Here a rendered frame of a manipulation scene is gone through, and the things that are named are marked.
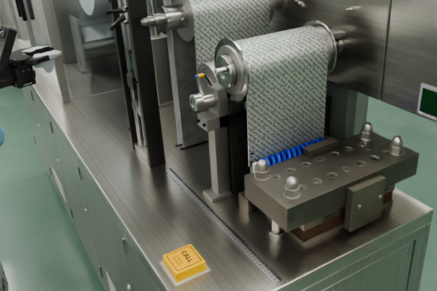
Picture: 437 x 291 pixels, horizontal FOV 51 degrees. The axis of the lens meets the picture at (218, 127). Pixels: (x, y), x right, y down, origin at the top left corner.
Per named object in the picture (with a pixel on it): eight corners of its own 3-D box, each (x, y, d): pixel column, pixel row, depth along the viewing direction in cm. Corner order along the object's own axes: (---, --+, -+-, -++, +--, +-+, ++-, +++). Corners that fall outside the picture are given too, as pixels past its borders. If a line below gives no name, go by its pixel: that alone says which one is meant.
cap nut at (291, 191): (279, 193, 98) (279, 175, 96) (292, 188, 100) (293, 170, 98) (290, 201, 95) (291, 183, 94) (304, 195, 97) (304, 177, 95)
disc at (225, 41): (215, 91, 115) (212, 32, 108) (217, 90, 115) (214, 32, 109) (248, 110, 103) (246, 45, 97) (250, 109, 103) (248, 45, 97)
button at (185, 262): (162, 263, 100) (161, 254, 99) (191, 251, 103) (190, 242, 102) (177, 283, 94) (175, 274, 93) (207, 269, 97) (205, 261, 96)
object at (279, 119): (248, 165, 111) (246, 95, 103) (322, 139, 122) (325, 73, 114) (249, 167, 111) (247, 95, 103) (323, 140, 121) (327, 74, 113)
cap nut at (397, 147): (384, 151, 112) (386, 134, 110) (395, 147, 114) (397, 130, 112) (397, 157, 109) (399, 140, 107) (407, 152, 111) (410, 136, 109)
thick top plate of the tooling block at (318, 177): (244, 196, 108) (244, 175, 106) (367, 149, 126) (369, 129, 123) (286, 232, 96) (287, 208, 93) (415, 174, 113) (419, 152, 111)
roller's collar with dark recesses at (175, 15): (158, 28, 124) (156, 4, 121) (179, 25, 126) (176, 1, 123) (168, 33, 119) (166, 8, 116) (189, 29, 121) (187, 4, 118)
